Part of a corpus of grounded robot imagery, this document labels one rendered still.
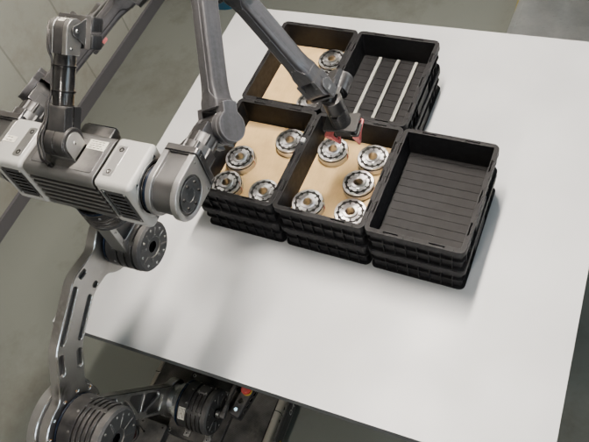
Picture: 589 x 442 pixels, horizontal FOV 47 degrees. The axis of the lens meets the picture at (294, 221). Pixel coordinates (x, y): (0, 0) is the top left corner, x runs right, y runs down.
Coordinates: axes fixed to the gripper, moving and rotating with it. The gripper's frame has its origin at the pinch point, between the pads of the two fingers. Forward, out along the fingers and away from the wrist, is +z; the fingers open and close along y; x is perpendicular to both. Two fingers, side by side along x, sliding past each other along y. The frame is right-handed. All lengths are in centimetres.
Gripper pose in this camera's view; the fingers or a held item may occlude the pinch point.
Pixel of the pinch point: (350, 140)
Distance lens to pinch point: 203.2
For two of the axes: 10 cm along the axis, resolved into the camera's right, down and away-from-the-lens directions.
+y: -9.0, -0.8, 4.2
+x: -2.8, 8.6, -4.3
